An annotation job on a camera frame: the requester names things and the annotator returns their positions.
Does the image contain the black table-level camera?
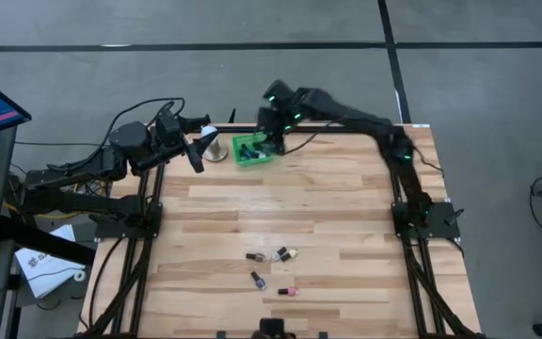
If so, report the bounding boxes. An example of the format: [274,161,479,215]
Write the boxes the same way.
[258,317,285,338]

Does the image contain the purple glitter nail polish bottle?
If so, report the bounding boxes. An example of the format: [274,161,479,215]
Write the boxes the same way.
[249,270,268,291]

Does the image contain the white paper booklet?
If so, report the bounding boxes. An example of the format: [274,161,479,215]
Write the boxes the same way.
[14,224,88,299]

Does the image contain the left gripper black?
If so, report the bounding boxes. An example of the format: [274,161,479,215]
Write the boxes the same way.
[151,116,220,174]

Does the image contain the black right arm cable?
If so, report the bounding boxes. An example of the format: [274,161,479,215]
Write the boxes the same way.
[282,122,345,155]

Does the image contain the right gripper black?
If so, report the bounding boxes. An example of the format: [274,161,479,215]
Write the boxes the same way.
[257,79,306,157]

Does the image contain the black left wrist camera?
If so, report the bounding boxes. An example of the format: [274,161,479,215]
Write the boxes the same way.
[155,109,183,142]

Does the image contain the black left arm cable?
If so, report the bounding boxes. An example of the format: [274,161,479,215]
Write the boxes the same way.
[47,97,186,171]

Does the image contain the green plastic mesh basket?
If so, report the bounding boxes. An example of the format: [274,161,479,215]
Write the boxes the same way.
[231,132,275,168]

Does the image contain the white bulb brass lamp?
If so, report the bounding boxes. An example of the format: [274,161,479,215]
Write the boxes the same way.
[199,124,230,164]

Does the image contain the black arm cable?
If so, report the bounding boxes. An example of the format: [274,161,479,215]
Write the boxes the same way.
[282,122,345,155]
[47,97,186,171]

